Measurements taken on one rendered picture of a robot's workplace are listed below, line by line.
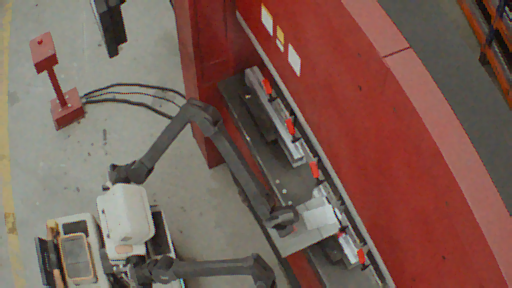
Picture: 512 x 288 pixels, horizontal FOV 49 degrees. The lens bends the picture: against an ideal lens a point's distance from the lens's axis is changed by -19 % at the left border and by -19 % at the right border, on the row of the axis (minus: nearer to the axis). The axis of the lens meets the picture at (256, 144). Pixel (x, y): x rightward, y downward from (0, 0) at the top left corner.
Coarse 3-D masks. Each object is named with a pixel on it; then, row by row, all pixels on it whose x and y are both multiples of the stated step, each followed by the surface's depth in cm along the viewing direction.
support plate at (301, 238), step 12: (312, 204) 282; (324, 204) 281; (300, 216) 279; (300, 228) 277; (324, 228) 277; (336, 228) 276; (276, 240) 274; (288, 240) 274; (300, 240) 274; (312, 240) 274; (288, 252) 272
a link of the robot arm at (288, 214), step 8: (264, 208) 249; (272, 208) 255; (280, 208) 252; (288, 208) 249; (296, 208) 253; (264, 216) 251; (280, 216) 251; (288, 216) 250; (296, 216) 251; (288, 224) 252
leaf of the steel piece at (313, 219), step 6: (312, 210) 280; (318, 210) 280; (306, 216) 279; (312, 216) 279; (318, 216) 279; (324, 216) 279; (306, 222) 278; (312, 222) 278; (318, 222) 278; (324, 222) 278; (306, 228) 276; (312, 228) 276
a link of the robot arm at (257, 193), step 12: (204, 120) 239; (216, 120) 247; (204, 132) 241; (216, 132) 242; (216, 144) 245; (228, 144) 244; (228, 156) 246; (240, 156) 247; (240, 168) 247; (240, 180) 249; (252, 180) 248; (252, 192) 249; (264, 192) 250; (252, 204) 250; (264, 204) 249
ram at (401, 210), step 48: (240, 0) 266; (288, 0) 212; (288, 48) 235; (336, 48) 192; (336, 96) 210; (336, 144) 230; (384, 144) 187; (384, 192) 201; (432, 192) 165; (384, 240) 217; (432, 240) 175
